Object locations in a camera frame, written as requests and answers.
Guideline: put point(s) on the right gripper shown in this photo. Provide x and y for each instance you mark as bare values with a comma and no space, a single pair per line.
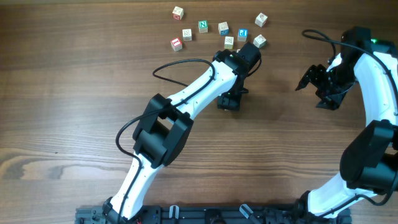
333,101

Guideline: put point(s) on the blue P block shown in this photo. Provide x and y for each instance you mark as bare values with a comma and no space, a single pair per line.
242,35

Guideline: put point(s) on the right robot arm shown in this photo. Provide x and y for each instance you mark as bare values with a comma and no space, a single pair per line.
367,171

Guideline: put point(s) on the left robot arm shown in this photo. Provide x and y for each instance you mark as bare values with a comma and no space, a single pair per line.
163,128

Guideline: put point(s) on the green sided picture block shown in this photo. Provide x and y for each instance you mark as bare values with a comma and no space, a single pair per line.
259,41

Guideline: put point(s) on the yellow green picture block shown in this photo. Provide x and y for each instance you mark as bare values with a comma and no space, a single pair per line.
228,42

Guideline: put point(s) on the blue sided picture block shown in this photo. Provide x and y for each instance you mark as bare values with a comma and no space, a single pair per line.
223,28

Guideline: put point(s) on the far right picture block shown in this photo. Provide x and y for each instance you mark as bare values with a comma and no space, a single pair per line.
261,19

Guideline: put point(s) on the green N block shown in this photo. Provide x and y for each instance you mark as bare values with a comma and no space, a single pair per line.
203,26

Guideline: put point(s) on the white picture block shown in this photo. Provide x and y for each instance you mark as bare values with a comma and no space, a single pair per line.
187,34

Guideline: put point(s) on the red I block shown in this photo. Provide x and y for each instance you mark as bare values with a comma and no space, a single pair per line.
176,44

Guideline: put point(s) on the red six block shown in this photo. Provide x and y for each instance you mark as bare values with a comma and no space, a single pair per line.
177,13

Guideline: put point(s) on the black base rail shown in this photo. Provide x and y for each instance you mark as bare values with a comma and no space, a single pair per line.
242,214

